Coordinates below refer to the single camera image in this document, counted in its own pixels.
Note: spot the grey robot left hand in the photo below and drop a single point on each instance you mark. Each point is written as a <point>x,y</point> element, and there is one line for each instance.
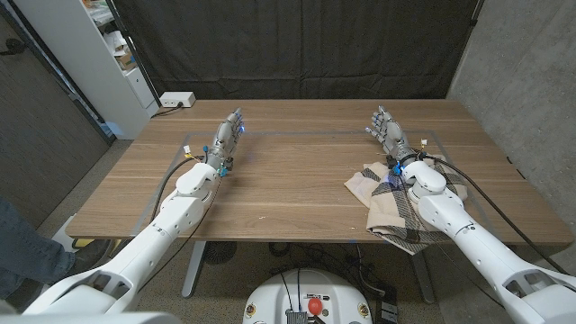
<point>227,137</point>

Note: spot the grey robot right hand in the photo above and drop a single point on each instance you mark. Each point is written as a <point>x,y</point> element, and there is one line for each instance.
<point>391,132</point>

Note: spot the beige plaid scarf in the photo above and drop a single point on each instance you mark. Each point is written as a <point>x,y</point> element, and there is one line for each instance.
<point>387,211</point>

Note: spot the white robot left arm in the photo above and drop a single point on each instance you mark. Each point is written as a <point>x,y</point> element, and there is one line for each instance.
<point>148,238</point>

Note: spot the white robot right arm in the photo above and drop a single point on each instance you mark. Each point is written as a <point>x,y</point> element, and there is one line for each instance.
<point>472,243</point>

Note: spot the white power outlet box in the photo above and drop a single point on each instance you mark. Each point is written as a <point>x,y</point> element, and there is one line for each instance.
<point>177,99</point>

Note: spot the black backdrop curtain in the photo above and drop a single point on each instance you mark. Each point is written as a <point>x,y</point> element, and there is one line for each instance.
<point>292,45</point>

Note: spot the round black floor fan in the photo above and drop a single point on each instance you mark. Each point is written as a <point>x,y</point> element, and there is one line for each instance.
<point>220,252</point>

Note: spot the black backdrop stand pole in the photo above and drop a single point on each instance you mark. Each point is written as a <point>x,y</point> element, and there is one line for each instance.
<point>476,13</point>
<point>134,54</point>

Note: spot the small cardboard box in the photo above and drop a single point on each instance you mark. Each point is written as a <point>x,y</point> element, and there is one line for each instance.
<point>126,60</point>

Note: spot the grey table leg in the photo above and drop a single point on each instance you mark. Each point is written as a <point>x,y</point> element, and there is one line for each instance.
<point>193,270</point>
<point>423,279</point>

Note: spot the white shelf cabinet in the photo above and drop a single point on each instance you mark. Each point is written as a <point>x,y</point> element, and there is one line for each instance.
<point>85,67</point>

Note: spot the white robot torso base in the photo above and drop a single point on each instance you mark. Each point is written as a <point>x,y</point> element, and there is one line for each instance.
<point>270,297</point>

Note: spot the black floor power strip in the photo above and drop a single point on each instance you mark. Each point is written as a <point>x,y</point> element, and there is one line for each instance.
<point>387,310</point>

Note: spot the dark leather shoe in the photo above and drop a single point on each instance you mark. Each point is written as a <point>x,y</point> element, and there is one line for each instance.
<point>90,254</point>

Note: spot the red emergency stop button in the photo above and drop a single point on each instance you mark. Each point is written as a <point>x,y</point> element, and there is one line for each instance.
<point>315,306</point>

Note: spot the person's leg in jeans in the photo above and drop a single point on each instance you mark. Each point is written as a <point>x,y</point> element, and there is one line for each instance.
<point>27,252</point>

